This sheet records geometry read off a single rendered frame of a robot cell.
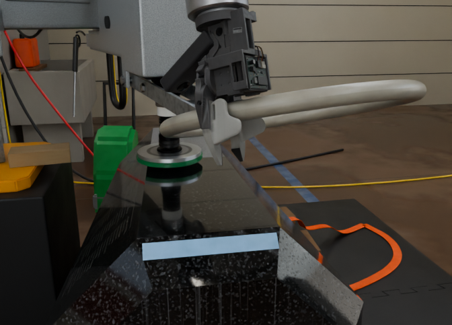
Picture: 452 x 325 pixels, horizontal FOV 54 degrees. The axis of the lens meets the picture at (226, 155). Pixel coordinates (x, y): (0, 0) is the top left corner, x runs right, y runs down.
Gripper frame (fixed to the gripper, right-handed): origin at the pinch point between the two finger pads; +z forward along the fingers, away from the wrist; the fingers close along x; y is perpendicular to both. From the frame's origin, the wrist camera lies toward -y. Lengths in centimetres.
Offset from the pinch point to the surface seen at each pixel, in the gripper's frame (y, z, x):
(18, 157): -106, -7, 32
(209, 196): -35, 11, 42
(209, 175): -44, 7, 56
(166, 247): -30.2, 18.9, 17.0
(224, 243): -20.7, 20.1, 25.9
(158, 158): -58, -1, 49
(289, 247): -10.4, 24.0, 36.7
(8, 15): -104, -56, 35
